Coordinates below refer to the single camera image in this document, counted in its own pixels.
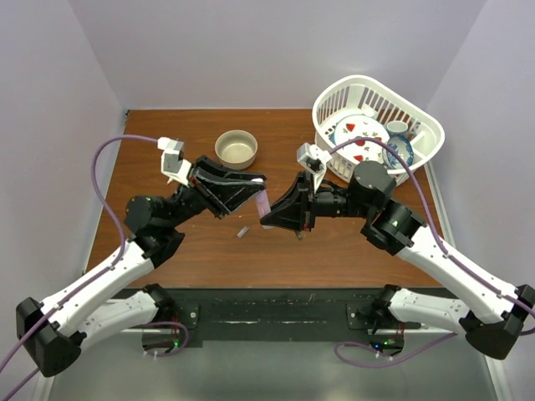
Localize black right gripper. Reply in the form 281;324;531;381
261;167;375;229

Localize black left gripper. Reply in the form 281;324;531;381
169;159;271;230

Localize pink highlighter pen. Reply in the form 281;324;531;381
255;190;271;218

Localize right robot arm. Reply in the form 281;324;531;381
260;161;534;360

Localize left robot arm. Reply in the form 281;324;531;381
16;155;267;377

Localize clear pen cap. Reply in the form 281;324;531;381
237;226;249;238

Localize beige ceramic bowl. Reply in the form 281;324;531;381
214;129;258;170

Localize watermelon pattern plate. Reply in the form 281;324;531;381
329;114;390;164

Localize blue floral bowl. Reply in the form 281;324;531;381
382;135;415;170

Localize white mug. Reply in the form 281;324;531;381
385;120;409;136

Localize white plastic dish rack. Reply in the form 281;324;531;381
312;75;445;171

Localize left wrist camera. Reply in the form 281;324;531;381
157;137;193;186

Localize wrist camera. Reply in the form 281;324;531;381
297;143;332;191
157;137;193;186

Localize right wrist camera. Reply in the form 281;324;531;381
297;143;332;191

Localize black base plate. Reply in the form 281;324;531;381
153;288;381;348

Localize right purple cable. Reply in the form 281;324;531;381
324;136;535;368

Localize purple cable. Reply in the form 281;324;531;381
324;136;535;368
0;135;168;398

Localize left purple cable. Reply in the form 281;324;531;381
0;135;168;398

